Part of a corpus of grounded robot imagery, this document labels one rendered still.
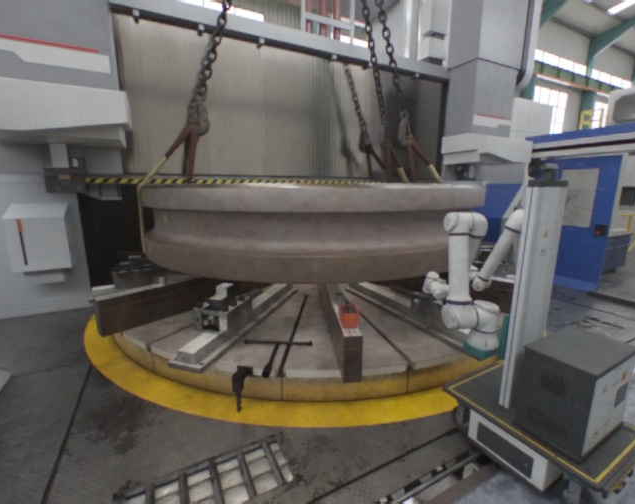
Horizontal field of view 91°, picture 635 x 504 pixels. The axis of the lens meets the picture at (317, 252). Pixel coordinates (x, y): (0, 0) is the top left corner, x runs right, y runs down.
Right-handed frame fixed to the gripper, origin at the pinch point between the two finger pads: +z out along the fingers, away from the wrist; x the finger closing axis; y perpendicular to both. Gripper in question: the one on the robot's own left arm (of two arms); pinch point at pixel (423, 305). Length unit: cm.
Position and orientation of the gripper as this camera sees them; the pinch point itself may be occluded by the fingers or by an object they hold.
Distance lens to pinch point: 274.8
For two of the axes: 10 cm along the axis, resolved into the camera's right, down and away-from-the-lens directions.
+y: -3.5, -5.6, 7.5
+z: -0.4, 8.1, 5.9
